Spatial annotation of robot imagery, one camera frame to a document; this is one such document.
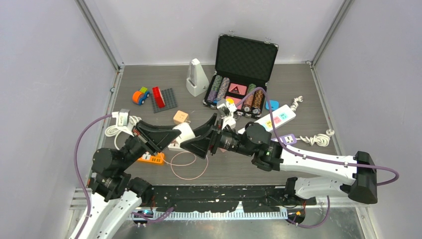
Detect orange power strip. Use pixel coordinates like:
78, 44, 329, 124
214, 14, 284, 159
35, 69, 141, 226
137, 152, 166, 166

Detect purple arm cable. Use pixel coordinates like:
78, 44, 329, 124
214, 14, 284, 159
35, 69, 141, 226
73, 114, 114, 239
235, 87, 400, 230

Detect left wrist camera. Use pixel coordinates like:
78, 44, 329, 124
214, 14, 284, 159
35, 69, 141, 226
111, 109, 130, 127

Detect purple power strip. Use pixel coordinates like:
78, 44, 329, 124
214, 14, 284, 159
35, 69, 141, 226
271, 134, 297, 145

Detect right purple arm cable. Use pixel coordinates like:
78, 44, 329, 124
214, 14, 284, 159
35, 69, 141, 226
235, 87, 400, 230

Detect white colourful power strip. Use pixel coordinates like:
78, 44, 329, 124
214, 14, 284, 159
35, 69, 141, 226
254, 105, 296, 132

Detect white plug adapter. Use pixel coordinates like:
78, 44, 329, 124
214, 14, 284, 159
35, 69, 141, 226
173, 122, 196, 144

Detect white cord bundle right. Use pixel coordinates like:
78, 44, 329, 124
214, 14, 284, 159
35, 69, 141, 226
290, 96, 335, 147

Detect grey building baseplate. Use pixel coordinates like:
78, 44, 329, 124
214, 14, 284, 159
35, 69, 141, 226
152, 88, 178, 113

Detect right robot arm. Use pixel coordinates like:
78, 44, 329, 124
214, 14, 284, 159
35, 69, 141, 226
180, 115, 378, 205

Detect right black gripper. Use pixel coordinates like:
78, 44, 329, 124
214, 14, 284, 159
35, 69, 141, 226
181, 113, 255, 159

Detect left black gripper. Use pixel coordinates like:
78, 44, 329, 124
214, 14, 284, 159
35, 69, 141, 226
118, 118, 182, 170

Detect white cube socket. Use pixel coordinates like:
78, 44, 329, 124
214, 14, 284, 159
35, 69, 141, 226
221, 118, 236, 129

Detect red toy brick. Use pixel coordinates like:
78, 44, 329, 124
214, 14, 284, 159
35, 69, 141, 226
152, 87, 166, 109

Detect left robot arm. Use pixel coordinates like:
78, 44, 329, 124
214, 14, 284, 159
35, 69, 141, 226
70, 120, 181, 239

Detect white metronome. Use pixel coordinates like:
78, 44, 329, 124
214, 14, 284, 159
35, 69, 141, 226
186, 58, 209, 97

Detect white power strip with usb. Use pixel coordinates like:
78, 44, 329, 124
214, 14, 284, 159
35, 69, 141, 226
168, 142, 185, 152

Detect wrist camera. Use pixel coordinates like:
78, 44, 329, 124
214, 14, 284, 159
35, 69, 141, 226
111, 109, 130, 127
216, 99, 237, 119

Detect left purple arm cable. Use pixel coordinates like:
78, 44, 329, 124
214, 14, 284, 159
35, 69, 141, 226
73, 114, 114, 239

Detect orange cube socket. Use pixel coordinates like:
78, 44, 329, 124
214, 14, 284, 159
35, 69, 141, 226
173, 111, 191, 125

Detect blue small charger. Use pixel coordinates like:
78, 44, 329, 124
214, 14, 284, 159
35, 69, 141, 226
265, 100, 280, 111

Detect toy car blocks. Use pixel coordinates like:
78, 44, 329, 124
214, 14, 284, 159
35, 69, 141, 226
132, 87, 150, 106

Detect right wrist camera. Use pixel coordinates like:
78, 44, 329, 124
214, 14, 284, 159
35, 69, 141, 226
216, 99, 237, 119

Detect white coiled power cord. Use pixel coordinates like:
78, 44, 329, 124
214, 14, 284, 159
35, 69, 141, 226
104, 115, 143, 151

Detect black poker chip case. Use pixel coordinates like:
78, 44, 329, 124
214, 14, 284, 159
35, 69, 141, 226
203, 34, 279, 119

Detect pink usb cable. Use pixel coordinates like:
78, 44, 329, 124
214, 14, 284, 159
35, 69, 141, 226
161, 151, 210, 181

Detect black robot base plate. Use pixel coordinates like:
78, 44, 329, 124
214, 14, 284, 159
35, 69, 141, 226
140, 185, 317, 213

